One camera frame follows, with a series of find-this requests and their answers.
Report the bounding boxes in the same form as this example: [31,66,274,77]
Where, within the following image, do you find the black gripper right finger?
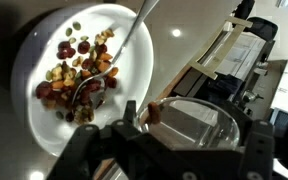
[239,119,288,180]

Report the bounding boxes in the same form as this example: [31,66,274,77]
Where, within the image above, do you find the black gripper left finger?
[46,99,142,180]

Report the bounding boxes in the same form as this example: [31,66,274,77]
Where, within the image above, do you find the small trail mix portion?
[146,101,162,126]

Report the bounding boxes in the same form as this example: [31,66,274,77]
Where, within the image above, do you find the white ceramic bowl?
[10,3,155,158]

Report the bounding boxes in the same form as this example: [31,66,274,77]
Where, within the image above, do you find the trail mix heap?
[35,20,120,126]

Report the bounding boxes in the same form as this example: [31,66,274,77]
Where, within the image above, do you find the white lower kitchen cabinets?
[213,33,269,80]

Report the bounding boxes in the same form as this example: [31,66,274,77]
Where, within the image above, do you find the metal spoon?
[71,0,160,104]

